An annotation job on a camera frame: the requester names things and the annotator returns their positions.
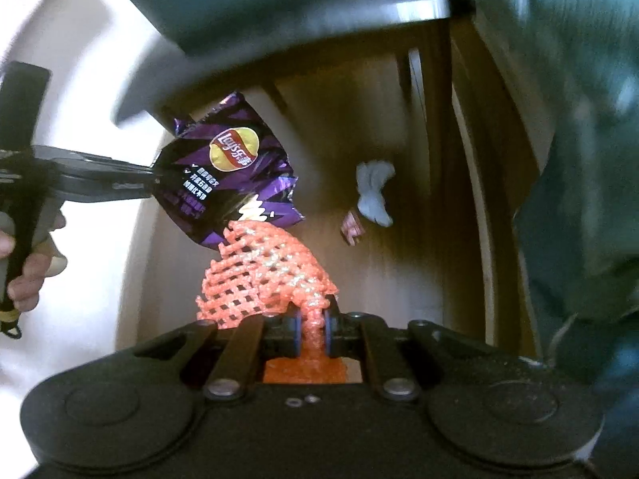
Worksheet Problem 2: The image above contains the person's left hand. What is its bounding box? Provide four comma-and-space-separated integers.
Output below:
0, 212, 68, 313

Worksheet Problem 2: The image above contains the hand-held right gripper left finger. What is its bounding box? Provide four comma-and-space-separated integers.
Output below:
135, 312, 303, 402

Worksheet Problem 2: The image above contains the teal patterned blanket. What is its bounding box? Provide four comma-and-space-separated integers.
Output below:
439, 0, 639, 479

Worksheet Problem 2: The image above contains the dark green trash bin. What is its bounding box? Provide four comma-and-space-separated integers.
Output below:
95, 0, 452, 128

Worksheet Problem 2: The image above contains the small red wrapper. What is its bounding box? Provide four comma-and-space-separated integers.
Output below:
341, 211, 366, 246

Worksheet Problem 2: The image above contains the wooden bed frame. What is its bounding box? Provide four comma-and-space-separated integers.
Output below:
399, 10, 545, 360

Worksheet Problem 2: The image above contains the orange foam fruit net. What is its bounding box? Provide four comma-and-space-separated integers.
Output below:
196, 220, 347, 385

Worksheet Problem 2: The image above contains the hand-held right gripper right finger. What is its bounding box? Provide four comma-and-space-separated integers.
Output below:
323, 309, 500, 402

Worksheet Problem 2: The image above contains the purple chips bag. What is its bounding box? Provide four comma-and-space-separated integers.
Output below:
150, 91, 306, 250

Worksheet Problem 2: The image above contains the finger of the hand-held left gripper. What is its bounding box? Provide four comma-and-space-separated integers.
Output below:
52, 174, 157, 205
31, 144, 159, 176

